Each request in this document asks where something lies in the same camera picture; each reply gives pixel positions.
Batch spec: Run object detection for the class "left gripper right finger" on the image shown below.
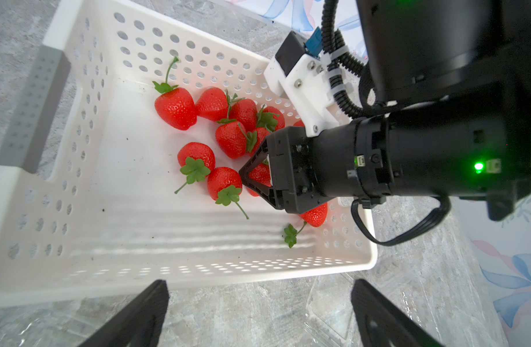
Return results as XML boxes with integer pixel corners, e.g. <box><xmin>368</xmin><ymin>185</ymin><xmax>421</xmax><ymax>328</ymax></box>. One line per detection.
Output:
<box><xmin>351</xmin><ymin>279</ymin><xmax>442</xmax><ymax>347</ymax></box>

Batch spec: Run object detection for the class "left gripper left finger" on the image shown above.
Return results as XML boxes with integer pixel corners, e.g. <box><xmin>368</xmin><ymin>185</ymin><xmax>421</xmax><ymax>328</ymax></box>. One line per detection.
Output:
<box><xmin>81</xmin><ymin>280</ymin><xmax>169</xmax><ymax>346</ymax></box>

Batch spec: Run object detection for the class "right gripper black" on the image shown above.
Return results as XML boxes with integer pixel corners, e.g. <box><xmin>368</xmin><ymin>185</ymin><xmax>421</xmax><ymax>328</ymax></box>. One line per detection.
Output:
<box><xmin>238</xmin><ymin>119</ymin><xmax>387</xmax><ymax>214</ymax></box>

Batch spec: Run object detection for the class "strawberry front with stem down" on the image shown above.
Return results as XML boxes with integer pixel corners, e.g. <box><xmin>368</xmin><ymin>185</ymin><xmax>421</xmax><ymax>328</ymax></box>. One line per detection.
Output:
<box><xmin>207</xmin><ymin>167</ymin><xmax>250</xmax><ymax>220</ymax></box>

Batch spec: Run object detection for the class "clear plastic clamshell container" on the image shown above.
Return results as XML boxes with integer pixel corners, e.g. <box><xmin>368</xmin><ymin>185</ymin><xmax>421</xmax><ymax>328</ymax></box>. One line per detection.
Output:
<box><xmin>300</xmin><ymin>272</ymin><xmax>370</xmax><ymax>346</ymax></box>

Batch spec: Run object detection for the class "white perforated plastic basket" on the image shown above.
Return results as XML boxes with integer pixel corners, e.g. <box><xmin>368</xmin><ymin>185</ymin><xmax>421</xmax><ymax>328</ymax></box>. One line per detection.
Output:
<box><xmin>0</xmin><ymin>1</ymin><xmax>378</xmax><ymax>307</ymax></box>

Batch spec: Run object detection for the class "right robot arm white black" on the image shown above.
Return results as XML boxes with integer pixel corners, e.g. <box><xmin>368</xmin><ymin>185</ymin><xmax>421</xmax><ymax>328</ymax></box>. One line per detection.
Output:
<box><xmin>240</xmin><ymin>1</ymin><xmax>531</xmax><ymax>221</ymax></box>

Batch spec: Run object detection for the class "strawberry centre cluster right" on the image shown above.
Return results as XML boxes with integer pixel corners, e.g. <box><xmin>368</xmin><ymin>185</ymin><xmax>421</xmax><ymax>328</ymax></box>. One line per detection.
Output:
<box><xmin>247</xmin><ymin>127</ymin><xmax>271</xmax><ymax>156</ymax></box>

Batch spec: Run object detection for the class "strawberry cluster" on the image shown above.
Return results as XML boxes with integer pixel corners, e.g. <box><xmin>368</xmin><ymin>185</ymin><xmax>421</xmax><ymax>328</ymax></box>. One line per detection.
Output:
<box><xmin>215</xmin><ymin>121</ymin><xmax>248</xmax><ymax>159</ymax></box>
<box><xmin>247</xmin><ymin>127</ymin><xmax>271</xmax><ymax>156</ymax></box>

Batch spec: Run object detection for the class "strawberry centre cluster left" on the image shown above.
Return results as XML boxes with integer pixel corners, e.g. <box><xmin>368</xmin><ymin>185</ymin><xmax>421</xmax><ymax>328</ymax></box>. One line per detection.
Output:
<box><xmin>215</xmin><ymin>121</ymin><xmax>248</xmax><ymax>159</ymax></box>

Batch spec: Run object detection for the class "strawberry row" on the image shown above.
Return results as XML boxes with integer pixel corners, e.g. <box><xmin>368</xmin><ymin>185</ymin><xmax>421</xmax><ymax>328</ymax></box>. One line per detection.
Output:
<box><xmin>256</xmin><ymin>106</ymin><xmax>286</xmax><ymax>133</ymax></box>
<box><xmin>228</xmin><ymin>93</ymin><xmax>258</xmax><ymax>132</ymax></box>
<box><xmin>196</xmin><ymin>87</ymin><xmax>229</xmax><ymax>121</ymax></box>

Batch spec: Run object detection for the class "strawberry with upright stem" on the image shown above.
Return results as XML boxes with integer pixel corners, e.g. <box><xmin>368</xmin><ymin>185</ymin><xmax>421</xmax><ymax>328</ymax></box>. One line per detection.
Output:
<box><xmin>153</xmin><ymin>56</ymin><xmax>198</xmax><ymax>131</ymax></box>

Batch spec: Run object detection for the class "strawberry lone near wall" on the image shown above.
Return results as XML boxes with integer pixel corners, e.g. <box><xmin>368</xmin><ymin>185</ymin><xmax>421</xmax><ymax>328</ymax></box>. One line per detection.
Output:
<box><xmin>283</xmin><ymin>203</ymin><xmax>328</xmax><ymax>248</ymax></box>

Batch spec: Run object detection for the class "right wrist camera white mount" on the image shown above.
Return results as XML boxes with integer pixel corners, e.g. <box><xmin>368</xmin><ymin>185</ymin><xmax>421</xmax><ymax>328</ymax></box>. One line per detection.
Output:
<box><xmin>264</xmin><ymin>31</ymin><xmax>341</xmax><ymax>137</ymax></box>

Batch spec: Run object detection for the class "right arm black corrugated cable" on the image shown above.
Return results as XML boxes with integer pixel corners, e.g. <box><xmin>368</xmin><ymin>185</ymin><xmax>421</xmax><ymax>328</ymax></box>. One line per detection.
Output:
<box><xmin>320</xmin><ymin>0</ymin><xmax>379</xmax><ymax>120</ymax></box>

